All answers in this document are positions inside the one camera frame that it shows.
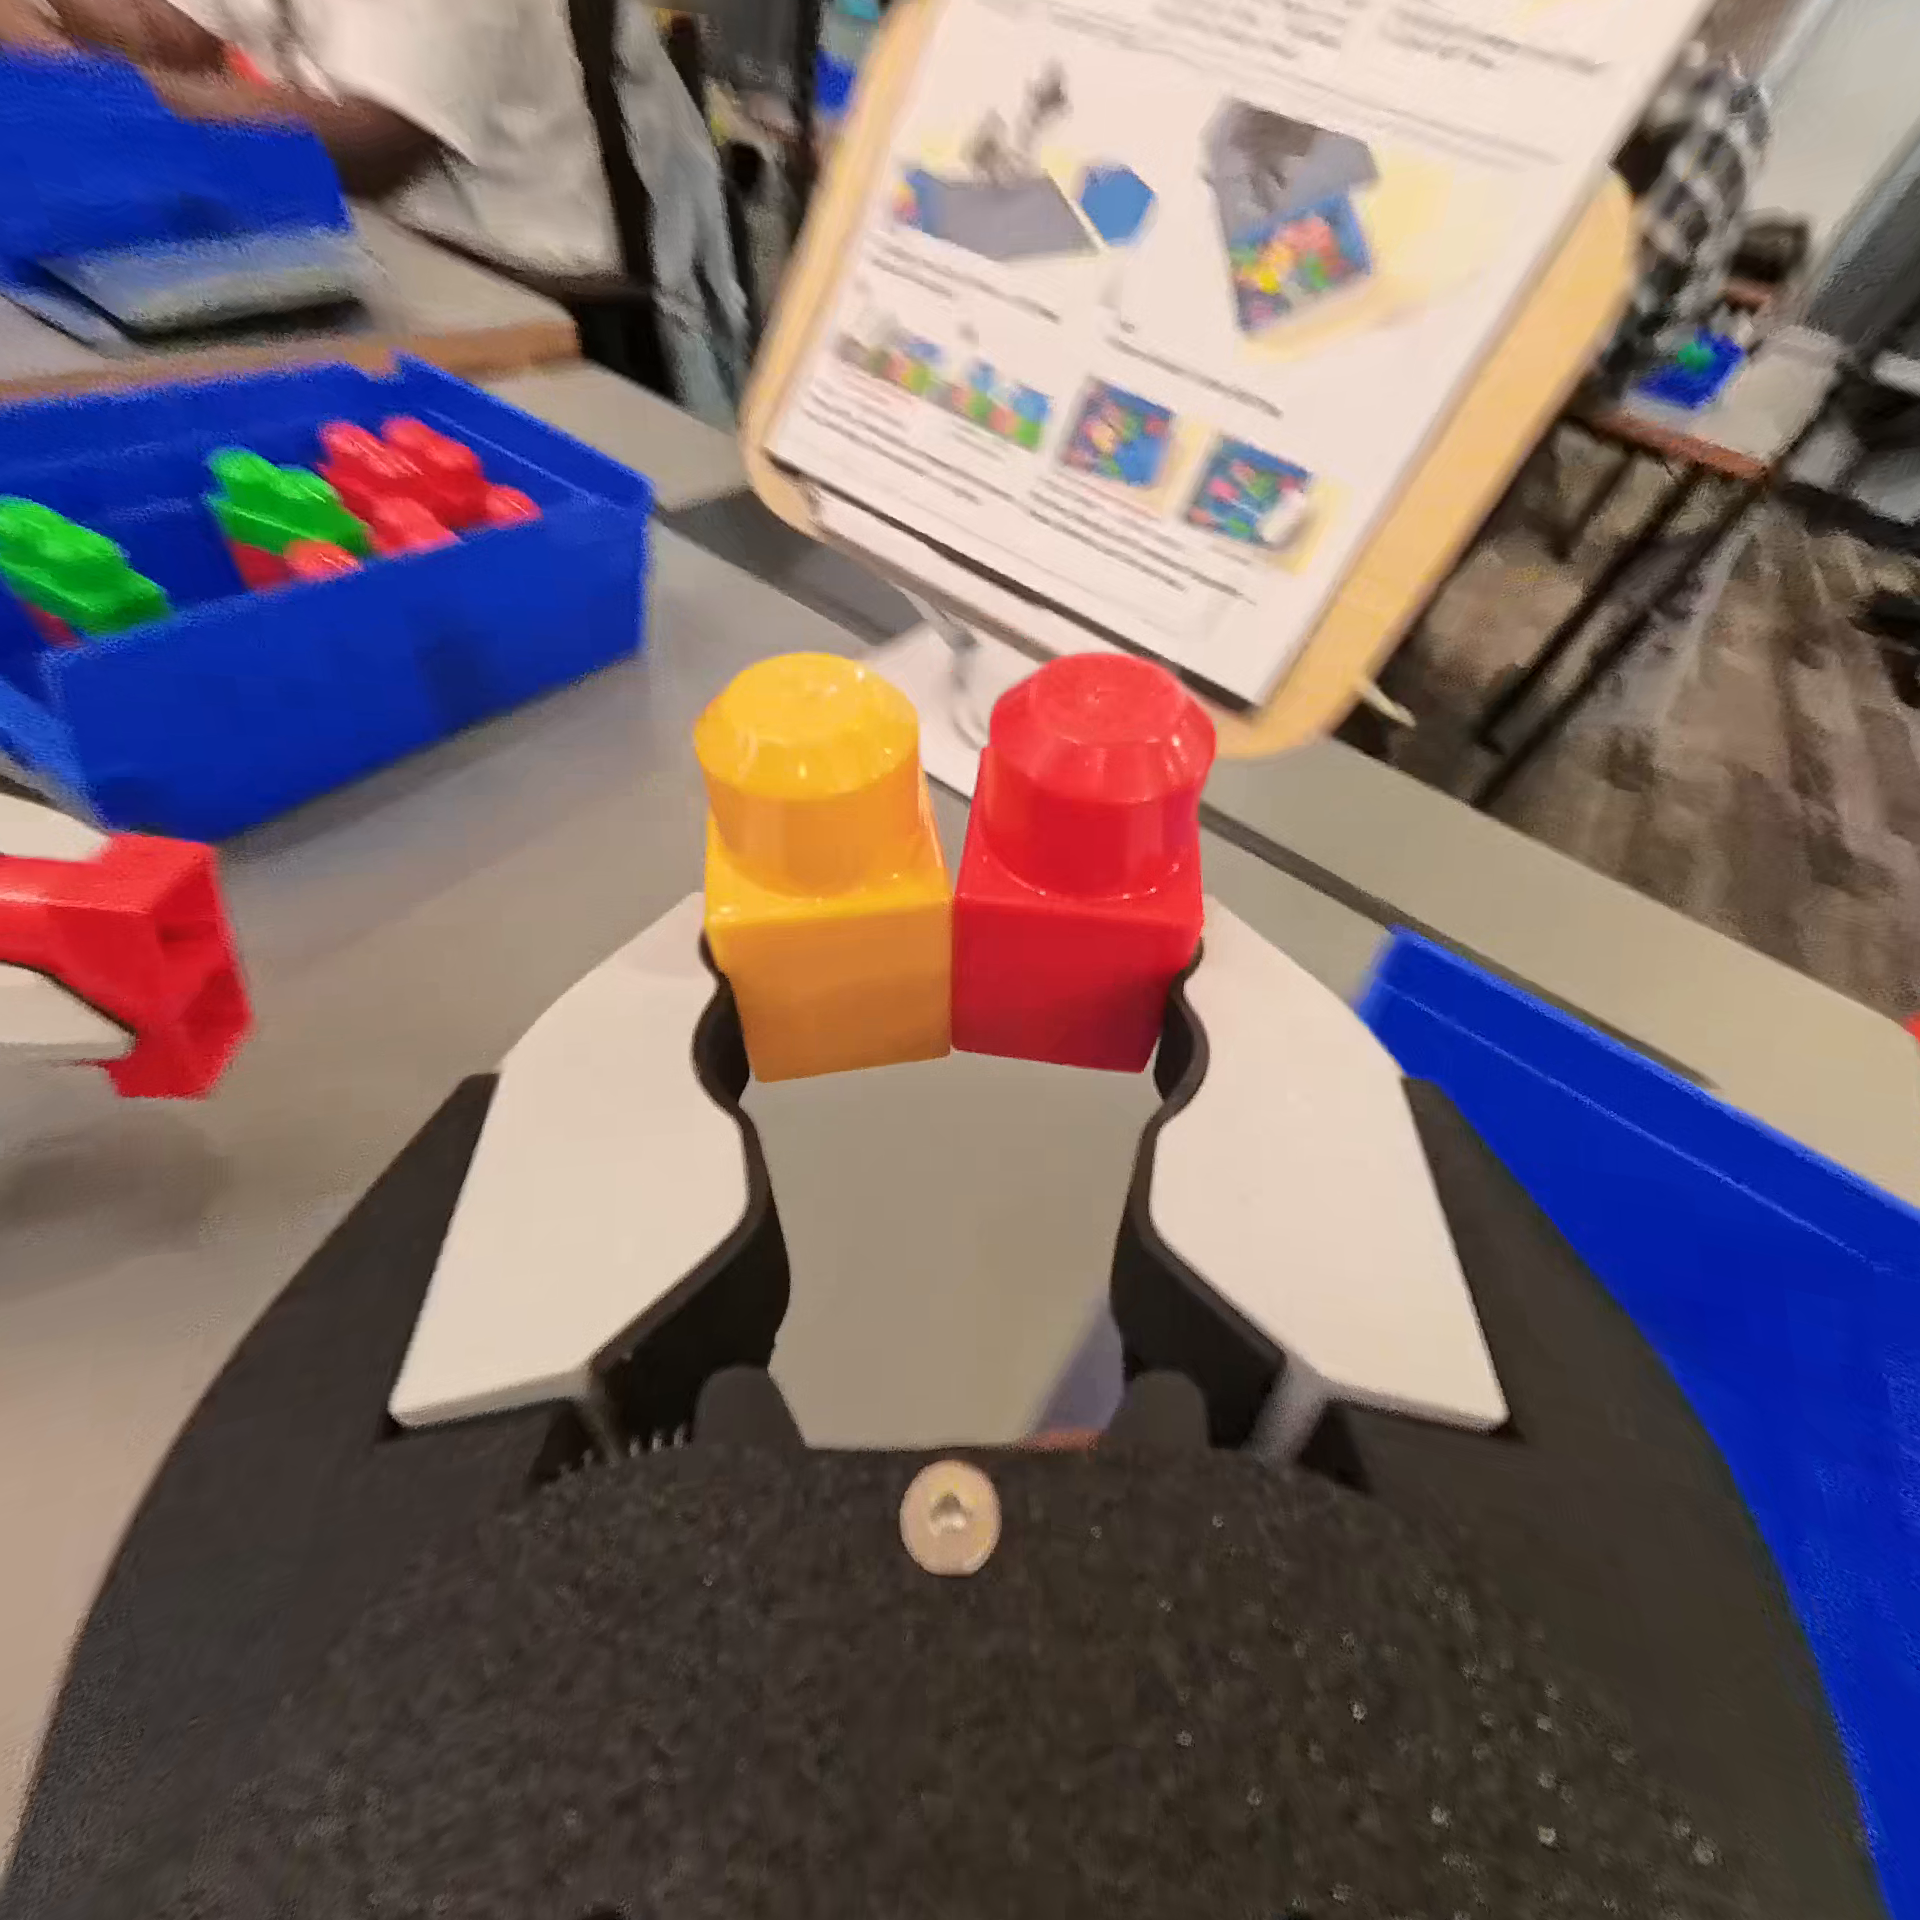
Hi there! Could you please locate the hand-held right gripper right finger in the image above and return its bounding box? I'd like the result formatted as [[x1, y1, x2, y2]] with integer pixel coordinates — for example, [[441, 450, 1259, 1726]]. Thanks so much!
[[1114, 900, 1508, 1468]]

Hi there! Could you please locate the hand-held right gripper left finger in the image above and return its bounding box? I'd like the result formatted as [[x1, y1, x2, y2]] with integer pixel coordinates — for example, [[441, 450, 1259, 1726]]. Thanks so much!
[[386, 897, 793, 1450]]

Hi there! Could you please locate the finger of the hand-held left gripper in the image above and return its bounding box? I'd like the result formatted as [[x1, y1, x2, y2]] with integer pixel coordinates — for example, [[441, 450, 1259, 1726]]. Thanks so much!
[[0, 796, 114, 868], [0, 960, 139, 1069]]

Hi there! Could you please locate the red two-stud toy block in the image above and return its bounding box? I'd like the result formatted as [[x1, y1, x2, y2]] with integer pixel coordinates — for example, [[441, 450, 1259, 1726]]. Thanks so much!
[[0, 832, 253, 1099]]

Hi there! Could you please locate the yellow single-stud toy block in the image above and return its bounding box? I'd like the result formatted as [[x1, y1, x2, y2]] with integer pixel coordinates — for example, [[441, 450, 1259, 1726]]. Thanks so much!
[[692, 650, 956, 1085]]

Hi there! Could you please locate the red single-stud toy block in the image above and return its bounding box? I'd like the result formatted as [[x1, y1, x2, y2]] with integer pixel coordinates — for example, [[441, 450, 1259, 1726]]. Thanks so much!
[[949, 651, 1220, 1076]]

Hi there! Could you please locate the blue plastic bin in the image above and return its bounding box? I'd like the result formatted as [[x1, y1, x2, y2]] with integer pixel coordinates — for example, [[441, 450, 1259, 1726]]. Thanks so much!
[[1353, 928, 1920, 1920], [0, 46, 362, 339], [0, 352, 657, 846]]

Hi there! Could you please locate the cluster of assembled block bridges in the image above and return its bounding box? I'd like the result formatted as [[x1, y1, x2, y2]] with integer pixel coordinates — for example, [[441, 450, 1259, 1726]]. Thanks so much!
[[0, 416, 545, 648]]

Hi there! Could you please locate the grey desk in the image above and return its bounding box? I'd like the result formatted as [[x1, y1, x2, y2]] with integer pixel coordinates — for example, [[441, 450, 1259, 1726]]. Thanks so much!
[[0, 358, 1920, 1802]]

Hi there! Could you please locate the wood-edged grey table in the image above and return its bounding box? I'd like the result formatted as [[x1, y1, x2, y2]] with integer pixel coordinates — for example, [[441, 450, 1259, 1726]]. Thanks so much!
[[0, 210, 584, 401]]

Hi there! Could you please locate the denim jacket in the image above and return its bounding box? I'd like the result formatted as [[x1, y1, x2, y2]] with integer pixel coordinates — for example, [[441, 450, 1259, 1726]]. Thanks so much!
[[615, 0, 753, 430]]

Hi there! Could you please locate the printed instruction sheet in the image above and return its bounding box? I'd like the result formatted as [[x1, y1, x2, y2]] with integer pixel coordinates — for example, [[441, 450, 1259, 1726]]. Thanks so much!
[[767, 0, 1713, 707]]

